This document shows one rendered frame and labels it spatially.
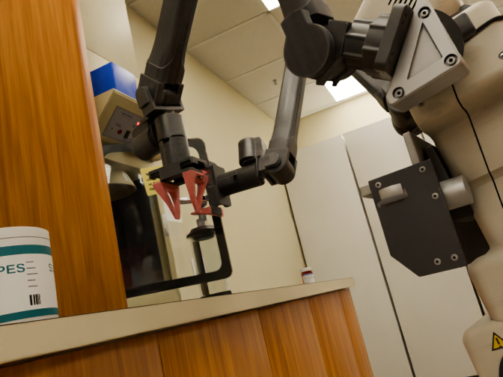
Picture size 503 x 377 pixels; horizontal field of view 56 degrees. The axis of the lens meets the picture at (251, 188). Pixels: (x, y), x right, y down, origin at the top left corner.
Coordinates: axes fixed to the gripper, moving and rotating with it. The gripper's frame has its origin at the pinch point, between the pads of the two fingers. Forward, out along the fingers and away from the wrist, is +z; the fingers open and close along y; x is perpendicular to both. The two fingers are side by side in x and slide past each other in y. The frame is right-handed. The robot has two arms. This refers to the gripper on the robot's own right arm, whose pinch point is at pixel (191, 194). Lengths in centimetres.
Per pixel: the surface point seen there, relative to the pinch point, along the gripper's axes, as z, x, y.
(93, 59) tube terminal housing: 22, 4, 47
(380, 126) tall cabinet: -28, -298, 94
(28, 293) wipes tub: -1, 54, -22
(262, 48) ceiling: 28, -191, 143
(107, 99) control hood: 12.1, 12.7, 27.0
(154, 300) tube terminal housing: 19.6, -5.6, -23.5
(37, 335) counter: -11, 62, -28
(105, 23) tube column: 23, -5, 63
